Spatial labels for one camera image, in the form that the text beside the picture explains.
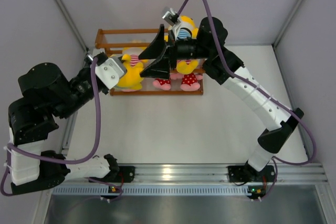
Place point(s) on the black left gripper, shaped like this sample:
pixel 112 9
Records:
pixel 87 68

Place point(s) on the pink plush toy red dress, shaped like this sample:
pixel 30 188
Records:
pixel 190 82

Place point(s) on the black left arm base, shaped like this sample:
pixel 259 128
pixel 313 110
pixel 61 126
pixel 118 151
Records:
pixel 126 174

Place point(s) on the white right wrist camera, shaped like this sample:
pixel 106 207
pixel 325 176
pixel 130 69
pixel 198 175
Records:
pixel 171 17

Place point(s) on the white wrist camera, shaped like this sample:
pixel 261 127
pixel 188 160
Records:
pixel 171 17
pixel 109 70

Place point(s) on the yellow plush toy on shelf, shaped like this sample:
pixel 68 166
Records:
pixel 186 66

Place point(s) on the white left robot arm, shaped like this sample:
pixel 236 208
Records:
pixel 47 95

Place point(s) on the yellow plush toy blue stripes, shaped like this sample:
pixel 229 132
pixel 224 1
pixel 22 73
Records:
pixel 131 81

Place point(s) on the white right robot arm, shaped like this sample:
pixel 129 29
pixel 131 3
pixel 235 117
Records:
pixel 230 72

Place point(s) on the yellow plush toy pink stripes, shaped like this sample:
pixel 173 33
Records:
pixel 131 54

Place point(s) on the brown wooden two-tier shelf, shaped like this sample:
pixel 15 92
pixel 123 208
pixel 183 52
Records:
pixel 117 49

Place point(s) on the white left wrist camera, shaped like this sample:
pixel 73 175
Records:
pixel 109 70

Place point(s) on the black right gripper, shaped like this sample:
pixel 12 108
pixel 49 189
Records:
pixel 159 69

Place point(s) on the aluminium mounting rail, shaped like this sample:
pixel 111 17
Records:
pixel 218 173

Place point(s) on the pink plush toy polka dress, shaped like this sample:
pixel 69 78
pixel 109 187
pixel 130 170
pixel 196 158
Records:
pixel 162 84

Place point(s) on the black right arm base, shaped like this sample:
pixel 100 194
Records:
pixel 237 174

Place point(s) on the grey slotted cable duct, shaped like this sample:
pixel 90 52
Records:
pixel 155 190

